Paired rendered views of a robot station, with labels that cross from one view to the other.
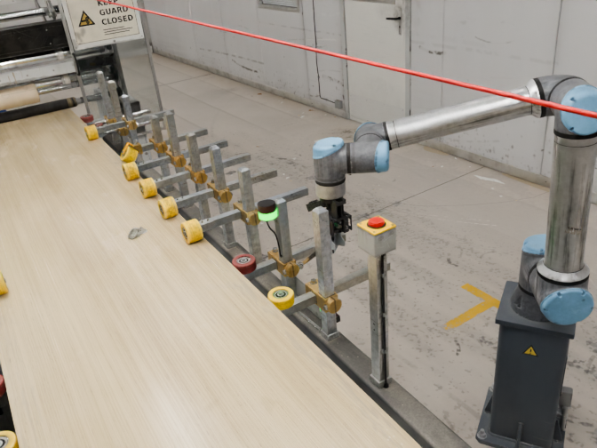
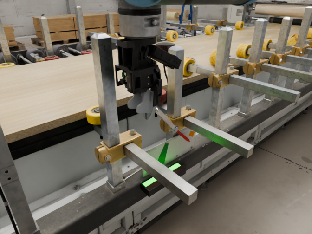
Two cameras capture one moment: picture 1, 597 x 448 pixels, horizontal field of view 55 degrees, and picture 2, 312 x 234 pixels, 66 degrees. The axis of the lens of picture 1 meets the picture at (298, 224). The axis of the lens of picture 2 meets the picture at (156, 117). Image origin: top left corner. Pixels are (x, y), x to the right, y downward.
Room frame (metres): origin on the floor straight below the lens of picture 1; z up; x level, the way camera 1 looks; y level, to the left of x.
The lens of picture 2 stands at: (1.47, -0.65, 1.25)
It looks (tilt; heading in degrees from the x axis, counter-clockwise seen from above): 28 degrees down; 78
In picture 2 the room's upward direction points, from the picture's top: straight up
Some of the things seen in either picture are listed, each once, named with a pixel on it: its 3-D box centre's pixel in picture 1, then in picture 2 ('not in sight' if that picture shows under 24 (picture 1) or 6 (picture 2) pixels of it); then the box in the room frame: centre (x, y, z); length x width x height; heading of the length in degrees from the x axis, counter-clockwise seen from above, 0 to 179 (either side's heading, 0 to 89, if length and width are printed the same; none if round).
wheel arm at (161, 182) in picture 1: (200, 171); (287, 57); (2.38, 0.41, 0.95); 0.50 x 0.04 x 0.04; 119
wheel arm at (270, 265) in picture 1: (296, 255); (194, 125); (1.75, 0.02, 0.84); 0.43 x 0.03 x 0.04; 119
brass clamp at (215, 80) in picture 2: (247, 212); (223, 78); (1.92, 0.19, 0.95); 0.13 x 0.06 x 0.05; 29
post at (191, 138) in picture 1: (199, 184); (276, 66); (2.34, 0.42, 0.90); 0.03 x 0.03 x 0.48; 29
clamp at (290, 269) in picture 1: (282, 263); (177, 119); (1.70, 0.07, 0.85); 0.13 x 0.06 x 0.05; 29
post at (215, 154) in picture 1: (223, 201); (251, 74); (2.12, 0.30, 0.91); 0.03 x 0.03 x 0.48; 29
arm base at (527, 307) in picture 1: (539, 294); not in sight; (1.63, -0.83, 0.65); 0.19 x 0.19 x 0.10
